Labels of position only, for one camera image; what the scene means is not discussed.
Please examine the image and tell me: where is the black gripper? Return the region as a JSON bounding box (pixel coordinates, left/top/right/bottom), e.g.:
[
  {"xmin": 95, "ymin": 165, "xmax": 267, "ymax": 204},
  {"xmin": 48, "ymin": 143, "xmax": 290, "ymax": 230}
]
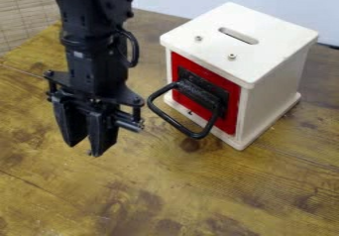
[{"xmin": 44, "ymin": 46, "xmax": 144, "ymax": 157}]

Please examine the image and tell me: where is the red drawer with black handle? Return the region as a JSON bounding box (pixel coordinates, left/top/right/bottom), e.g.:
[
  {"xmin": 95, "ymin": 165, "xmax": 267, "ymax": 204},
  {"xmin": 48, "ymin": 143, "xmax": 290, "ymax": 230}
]
[{"xmin": 147, "ymin": 53, "xmax": 242, "ymax": 139}]

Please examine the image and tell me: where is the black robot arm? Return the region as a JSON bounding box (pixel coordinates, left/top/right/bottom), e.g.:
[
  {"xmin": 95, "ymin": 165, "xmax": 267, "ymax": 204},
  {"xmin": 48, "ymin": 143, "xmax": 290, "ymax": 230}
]
[{"xmin": 44, "ymin": 0, "xmax": 144, "ymax": 157}]

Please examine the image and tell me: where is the white wooden box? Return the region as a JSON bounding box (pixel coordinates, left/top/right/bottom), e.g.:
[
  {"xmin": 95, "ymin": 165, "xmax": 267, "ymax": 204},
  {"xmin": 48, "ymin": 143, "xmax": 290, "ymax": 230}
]
[{"xmin": 160, "ymin": 2, "xmax": 318, "ymax": 150}]

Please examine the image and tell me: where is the black cable loop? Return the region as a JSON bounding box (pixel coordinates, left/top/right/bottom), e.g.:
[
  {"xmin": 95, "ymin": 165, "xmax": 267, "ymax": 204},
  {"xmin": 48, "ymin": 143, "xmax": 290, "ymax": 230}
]
[{"xmin": 112, "ymin": 28, "xmax": 140, "ymax": 68}]

